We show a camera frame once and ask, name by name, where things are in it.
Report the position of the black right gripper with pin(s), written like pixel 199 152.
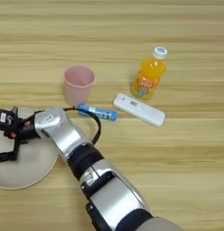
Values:
pixel 25 129

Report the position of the beige round plate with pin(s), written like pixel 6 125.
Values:
pixel 29 165

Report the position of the white rectangular device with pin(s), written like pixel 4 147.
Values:
pixel 139 109

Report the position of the orange juice bottle white cap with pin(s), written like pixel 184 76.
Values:
pixel 148 75

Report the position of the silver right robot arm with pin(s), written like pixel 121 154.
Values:
pixel 86 162

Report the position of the small black box white label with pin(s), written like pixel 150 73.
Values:
pixel 4 118

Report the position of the pink plastic cup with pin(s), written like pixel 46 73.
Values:
pixel 78 90

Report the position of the blue tube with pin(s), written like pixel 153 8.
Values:
pixel 100 113

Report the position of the grey robot torso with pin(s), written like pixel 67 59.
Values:
pixel 160 225

